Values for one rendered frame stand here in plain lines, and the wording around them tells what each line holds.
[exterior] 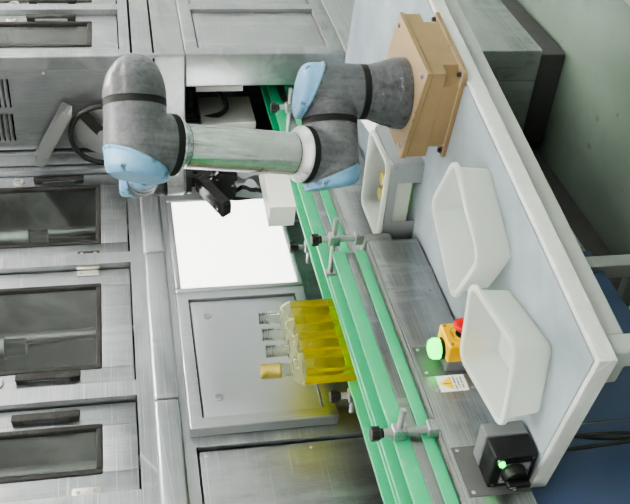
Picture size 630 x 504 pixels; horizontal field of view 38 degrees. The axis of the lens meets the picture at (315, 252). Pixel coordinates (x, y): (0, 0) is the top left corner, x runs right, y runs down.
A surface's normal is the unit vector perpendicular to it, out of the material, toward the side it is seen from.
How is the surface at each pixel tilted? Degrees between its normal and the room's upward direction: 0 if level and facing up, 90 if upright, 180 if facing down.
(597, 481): 90
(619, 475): 90
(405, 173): 90
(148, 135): 111
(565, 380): 0
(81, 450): 90
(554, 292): 0
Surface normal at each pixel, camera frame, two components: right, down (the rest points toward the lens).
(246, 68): 0.18, 0.61
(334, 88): 0.26, -0.07
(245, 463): 0.09, -0.79
